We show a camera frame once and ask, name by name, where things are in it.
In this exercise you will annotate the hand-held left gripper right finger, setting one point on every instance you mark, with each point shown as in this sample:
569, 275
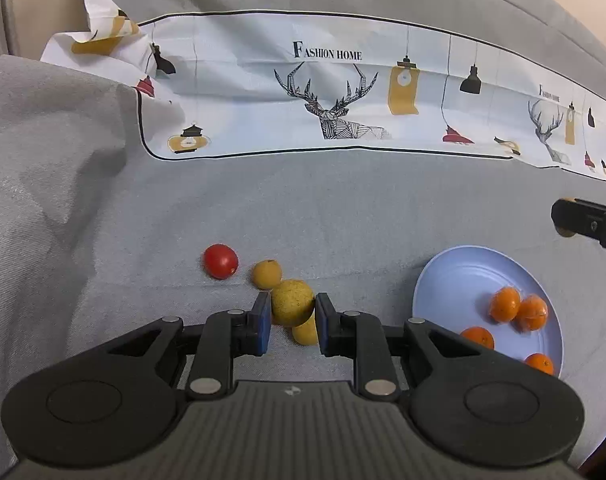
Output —
323, 322

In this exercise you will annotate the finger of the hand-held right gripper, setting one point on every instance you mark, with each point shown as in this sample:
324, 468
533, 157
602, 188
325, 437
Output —
590, 225

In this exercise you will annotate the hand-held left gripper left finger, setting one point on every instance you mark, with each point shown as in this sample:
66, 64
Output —
265, 322

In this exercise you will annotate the red cherry tomato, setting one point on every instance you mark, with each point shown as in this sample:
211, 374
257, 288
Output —
221, 261

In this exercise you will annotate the plastic-wrapped mandarin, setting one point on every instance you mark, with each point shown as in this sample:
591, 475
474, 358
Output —
504, 304
533, 312

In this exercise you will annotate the blue plate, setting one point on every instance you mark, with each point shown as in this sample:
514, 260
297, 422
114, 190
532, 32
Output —
448, 285

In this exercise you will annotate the orange mandarin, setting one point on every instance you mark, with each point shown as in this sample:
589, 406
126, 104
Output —
540, 363
478, 338

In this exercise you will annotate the white deer-print cloth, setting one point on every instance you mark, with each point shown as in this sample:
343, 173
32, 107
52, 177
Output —
243, 100

